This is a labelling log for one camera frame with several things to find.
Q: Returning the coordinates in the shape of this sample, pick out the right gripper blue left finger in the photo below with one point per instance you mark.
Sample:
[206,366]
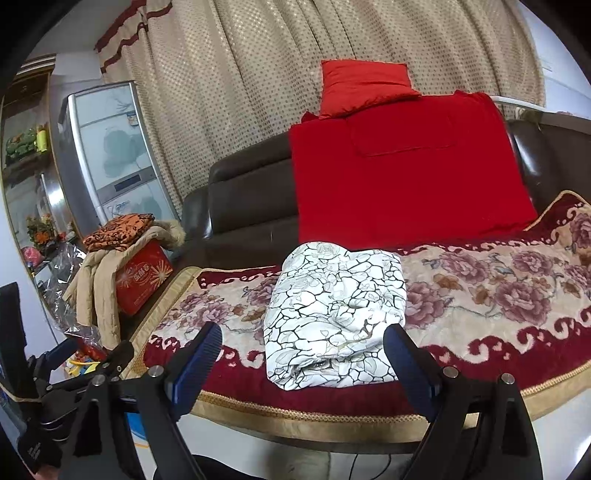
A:
[160,396]

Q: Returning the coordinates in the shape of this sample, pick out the large red cushion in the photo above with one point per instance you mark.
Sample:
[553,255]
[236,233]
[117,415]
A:
[435,169]

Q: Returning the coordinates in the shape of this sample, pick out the dark brown leather sofa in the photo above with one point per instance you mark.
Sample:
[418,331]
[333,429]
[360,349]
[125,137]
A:
[246,215]

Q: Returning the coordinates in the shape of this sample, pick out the small red pillow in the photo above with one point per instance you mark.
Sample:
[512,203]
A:
[353,85]

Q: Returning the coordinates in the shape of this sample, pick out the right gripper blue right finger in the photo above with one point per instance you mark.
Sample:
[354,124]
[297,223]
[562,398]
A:
[477,429]

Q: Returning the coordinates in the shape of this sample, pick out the red gift box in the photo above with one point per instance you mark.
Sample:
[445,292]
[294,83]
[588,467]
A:
[141,276]

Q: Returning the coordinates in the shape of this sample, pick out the orange black patterned cloth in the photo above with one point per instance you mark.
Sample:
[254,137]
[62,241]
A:
[119,233]

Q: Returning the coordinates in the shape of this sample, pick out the floral red beige sofa blanket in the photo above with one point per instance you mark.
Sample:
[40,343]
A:
[519,306]

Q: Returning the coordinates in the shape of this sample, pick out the wooden display cabinet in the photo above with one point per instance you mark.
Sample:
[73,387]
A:
[37,211]

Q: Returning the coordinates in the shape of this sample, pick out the white black-patterned coat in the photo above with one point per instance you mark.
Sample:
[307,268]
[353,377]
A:
[327,316]

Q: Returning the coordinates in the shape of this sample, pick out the beige quilted jacket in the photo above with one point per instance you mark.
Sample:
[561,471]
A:
[94,284]

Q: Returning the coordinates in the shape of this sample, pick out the clear plastic wrap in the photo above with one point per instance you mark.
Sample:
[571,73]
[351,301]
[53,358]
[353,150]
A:
[56,275]

